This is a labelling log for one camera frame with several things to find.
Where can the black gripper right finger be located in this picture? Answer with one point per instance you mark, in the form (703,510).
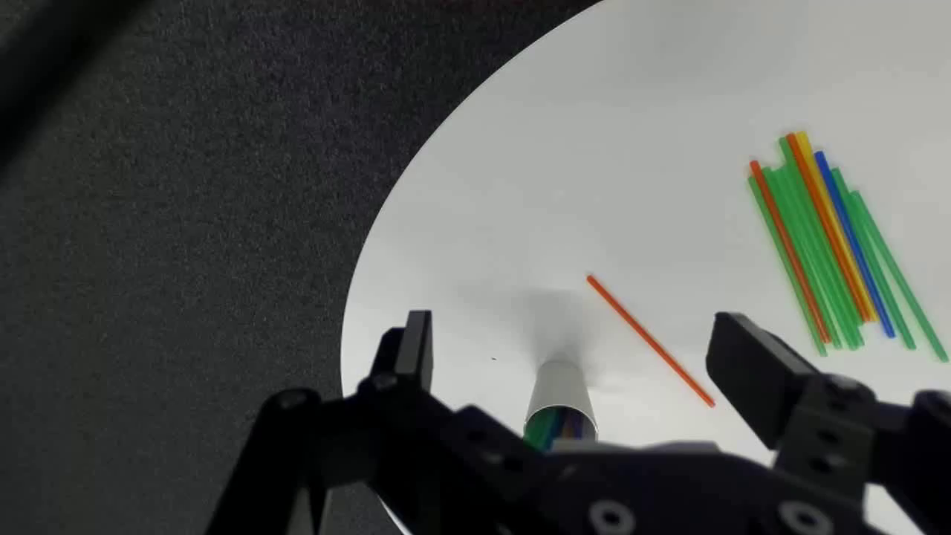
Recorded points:
(760,373)

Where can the yellow straw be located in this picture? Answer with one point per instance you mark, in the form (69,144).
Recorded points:
(809,150)

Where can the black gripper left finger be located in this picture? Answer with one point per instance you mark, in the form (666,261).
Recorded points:
(415,345)

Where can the white mug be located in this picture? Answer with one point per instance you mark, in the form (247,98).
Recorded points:
(562,388)

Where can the orange straw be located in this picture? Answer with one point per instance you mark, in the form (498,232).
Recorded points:
(650,340)
(831,226)
(789,251)

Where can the green straw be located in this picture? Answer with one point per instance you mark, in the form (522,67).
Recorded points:
(876,258)
(821,252)
(806,257)
(898,273)
(538,431)
(786,269)

